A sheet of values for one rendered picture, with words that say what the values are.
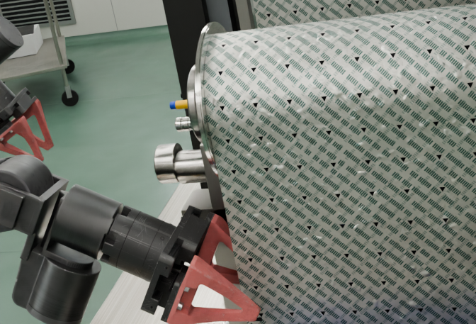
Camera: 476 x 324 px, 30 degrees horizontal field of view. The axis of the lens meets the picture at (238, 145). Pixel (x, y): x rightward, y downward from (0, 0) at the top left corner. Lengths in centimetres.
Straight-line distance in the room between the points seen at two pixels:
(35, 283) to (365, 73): 36
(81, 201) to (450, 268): 33
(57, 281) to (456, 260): 36
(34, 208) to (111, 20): 612
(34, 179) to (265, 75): 24
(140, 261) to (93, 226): 5
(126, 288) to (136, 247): 47
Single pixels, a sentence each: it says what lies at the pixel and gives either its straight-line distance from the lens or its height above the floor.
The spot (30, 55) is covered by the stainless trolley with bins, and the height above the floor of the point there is 26.
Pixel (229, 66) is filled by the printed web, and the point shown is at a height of 130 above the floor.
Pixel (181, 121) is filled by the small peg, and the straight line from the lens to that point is 84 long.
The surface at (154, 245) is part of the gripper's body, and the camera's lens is 81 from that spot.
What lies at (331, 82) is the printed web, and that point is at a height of 128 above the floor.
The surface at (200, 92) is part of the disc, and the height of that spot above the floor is 128.
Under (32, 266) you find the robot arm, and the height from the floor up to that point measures 114.
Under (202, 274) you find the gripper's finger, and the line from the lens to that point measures 78.
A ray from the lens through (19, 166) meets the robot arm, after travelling 84.
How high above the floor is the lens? 150
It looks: 21 degrees down
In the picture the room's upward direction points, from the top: 11 degrees counter-clockwise
